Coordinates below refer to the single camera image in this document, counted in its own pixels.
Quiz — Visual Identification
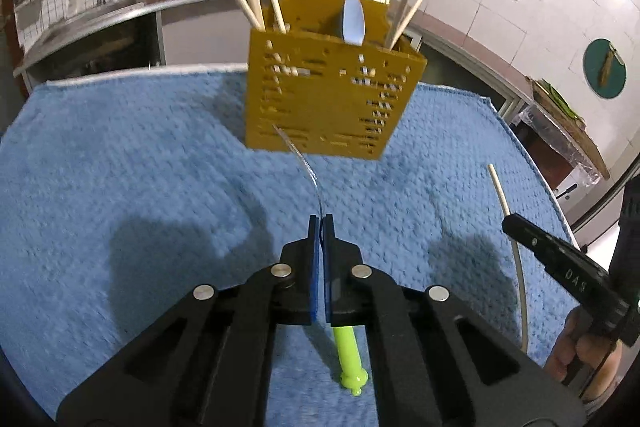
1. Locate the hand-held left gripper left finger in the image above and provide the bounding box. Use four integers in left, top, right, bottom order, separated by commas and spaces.
56, 214, 321, 427

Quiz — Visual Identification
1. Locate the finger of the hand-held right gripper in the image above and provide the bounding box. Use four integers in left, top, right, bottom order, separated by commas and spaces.
502, 214, 551, 261

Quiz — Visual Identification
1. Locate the clear plastic sheet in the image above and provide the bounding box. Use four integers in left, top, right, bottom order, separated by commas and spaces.
519, 103, 602, 188

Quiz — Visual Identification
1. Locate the kitchen counter cabinet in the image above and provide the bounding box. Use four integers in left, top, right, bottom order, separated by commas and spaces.
12, 0, 533, 128

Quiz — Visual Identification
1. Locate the blue plastic spoon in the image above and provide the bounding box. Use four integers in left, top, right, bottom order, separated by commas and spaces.
341, 0, 366, 46

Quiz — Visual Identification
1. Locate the person's right hand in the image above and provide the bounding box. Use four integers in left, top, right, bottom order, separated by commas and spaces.
544, 307, 622, 402

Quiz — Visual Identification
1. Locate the wooden tray with vegetables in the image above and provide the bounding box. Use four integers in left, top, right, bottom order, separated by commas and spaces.
530, 77, 612, 180

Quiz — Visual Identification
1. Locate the yellow perforated cutlery holder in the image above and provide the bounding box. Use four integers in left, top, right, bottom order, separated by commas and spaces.
244, 0, 429, 163

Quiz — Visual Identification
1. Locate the steel sink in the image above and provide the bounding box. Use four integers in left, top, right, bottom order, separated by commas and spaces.
14, 0, 147, 54

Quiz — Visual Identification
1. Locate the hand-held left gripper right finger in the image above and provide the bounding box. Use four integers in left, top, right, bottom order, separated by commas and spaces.
322, 213, 587, 427

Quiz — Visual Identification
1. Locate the green round board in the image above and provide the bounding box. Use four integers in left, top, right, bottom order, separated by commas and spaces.
583, 38, 628, 100

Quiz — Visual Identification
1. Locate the green handled metal spoon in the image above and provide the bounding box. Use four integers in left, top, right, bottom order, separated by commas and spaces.
272, 124, 371, 401

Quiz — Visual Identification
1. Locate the blue terry towel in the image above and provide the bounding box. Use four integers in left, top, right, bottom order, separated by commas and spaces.
0, 63, 572, 427

